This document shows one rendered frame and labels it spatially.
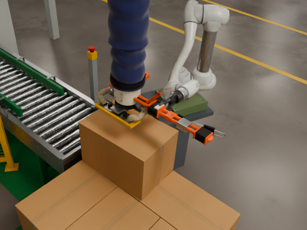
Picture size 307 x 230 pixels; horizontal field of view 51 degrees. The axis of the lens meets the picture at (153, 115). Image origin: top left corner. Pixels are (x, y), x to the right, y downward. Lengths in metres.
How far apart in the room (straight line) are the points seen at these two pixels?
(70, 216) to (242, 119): 2.55
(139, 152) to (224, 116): 2.17
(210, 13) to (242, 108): 2.17
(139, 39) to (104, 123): 0.75
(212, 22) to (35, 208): 1.77
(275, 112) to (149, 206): 2.57
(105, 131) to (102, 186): 0.43
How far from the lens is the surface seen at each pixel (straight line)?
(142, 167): 2.12
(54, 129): 2.98
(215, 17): 2.41
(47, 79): 3.47
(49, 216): 2.36
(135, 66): 1.94
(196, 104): 2.80
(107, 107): 2.20
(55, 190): 2.49
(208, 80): 2.72
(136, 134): 2.26
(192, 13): 2.39
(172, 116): 1.95
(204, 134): 1.84
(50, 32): 5.78
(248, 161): 3.62
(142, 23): 1.84
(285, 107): 4.61
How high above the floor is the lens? 2.44
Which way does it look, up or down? 38 degrees down
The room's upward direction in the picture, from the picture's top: 4 degrees clockwise
